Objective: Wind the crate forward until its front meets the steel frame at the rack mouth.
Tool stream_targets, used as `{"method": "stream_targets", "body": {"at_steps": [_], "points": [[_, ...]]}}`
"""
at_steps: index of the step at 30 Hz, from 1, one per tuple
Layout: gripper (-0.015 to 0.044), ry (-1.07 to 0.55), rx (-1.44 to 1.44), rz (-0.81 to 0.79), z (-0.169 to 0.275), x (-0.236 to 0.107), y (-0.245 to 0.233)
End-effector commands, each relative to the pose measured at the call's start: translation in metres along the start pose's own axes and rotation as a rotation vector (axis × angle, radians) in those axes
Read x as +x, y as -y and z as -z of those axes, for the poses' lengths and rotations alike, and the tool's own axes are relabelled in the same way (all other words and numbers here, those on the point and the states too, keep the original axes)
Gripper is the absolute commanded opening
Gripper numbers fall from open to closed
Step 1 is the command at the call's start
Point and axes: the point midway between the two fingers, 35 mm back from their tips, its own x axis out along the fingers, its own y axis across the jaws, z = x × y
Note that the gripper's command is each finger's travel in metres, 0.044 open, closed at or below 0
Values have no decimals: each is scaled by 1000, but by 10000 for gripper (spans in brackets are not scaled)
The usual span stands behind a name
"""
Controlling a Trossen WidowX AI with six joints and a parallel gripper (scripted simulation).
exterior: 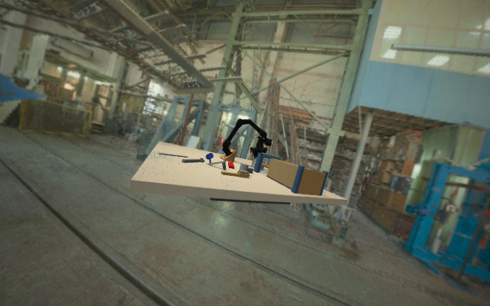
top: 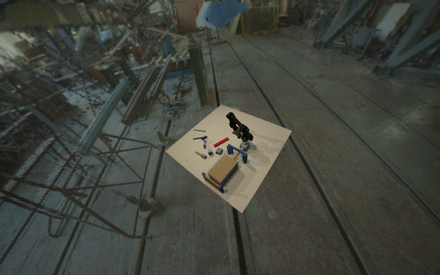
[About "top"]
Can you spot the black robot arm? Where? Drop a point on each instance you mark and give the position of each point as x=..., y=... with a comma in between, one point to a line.
x=244, y=129

